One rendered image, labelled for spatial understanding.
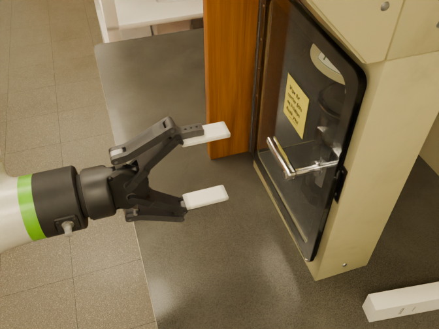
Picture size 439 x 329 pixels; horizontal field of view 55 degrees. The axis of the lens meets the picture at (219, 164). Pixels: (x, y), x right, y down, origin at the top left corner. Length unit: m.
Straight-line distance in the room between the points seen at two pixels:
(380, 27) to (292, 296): 0.51
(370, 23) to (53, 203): 0.43
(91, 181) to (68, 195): 0.04
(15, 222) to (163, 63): 0.88
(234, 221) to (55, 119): 2.05
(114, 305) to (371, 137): 1.50
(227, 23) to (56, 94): 2.29
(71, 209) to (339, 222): 0.40
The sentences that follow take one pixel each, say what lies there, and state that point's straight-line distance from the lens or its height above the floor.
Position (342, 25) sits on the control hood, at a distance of 0.44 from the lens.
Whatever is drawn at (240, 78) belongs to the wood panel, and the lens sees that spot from 0.89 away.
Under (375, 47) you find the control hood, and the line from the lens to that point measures 0.48.
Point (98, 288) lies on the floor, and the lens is 1.95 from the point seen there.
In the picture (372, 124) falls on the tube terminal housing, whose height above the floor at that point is 1.32.
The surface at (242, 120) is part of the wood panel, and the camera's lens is 0.97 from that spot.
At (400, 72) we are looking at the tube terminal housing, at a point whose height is 1.39.
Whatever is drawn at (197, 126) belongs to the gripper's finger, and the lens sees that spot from 0.58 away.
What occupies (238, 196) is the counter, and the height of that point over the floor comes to 0.94.
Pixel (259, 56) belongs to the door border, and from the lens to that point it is 0.80.
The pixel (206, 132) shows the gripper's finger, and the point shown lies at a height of 1.27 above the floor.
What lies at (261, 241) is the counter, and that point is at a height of 0.94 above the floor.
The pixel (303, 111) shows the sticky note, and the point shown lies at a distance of 0.65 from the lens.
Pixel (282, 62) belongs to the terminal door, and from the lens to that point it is 0.70.
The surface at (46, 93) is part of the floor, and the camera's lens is 3.05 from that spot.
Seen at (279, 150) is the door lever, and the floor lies 1.21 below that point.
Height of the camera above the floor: 1.66
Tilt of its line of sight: 45 degrees down
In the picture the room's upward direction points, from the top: straight up
